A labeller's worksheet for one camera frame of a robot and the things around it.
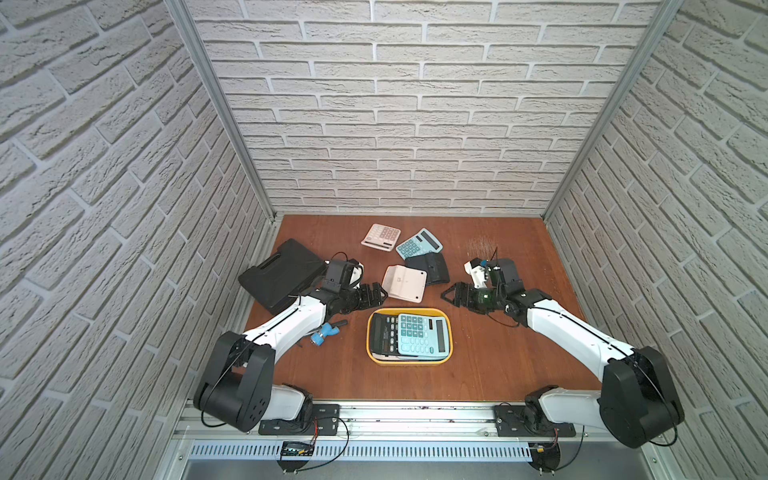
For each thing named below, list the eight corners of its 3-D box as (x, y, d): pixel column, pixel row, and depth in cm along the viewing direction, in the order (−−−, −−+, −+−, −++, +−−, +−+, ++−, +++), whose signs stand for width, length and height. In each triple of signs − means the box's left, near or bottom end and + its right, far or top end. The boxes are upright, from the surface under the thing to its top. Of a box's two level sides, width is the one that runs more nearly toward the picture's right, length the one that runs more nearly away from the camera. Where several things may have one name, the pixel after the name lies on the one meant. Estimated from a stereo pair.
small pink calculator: (363, 244, 112) (362, 240, 110) (372, 226, 118) (372, 221, 116) (393, 253, 109) (393, 248, 107) (401, 233, 115) (401, 229, 113)
